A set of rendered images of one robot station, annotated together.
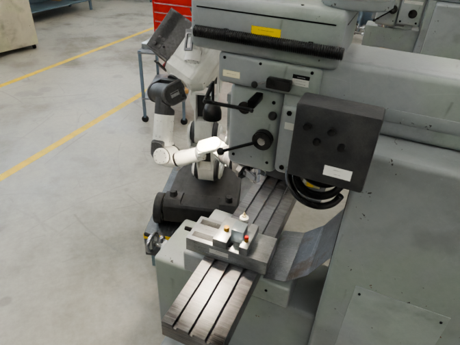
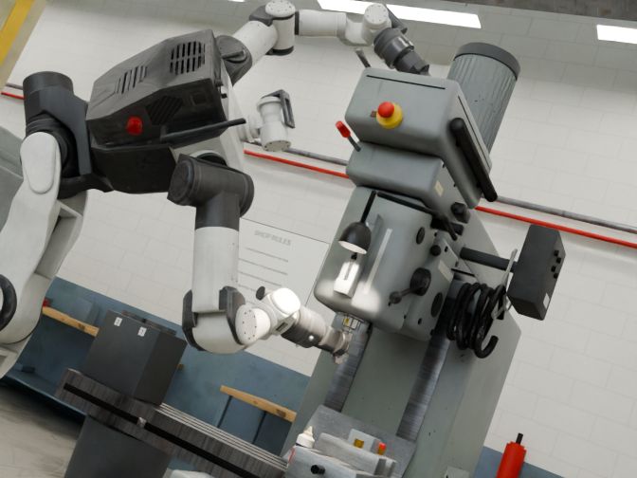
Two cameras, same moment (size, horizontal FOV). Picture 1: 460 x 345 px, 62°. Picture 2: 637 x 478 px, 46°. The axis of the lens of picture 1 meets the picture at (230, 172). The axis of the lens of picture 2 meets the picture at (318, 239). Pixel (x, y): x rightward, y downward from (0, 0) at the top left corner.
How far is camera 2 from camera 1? 2.37 m
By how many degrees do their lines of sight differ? 91
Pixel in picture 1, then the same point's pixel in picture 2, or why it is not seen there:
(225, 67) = (439, 178)
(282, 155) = (425, 303)
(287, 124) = (440, 263)
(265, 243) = not seen: hidden behind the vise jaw
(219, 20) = not seen: hidden behind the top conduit
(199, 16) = (454, 109)
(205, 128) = (37, 294)
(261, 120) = (422, 255)
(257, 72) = (449, 193)
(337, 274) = (444, 455)
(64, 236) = not seen: outside the picture
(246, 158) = (394, 311)
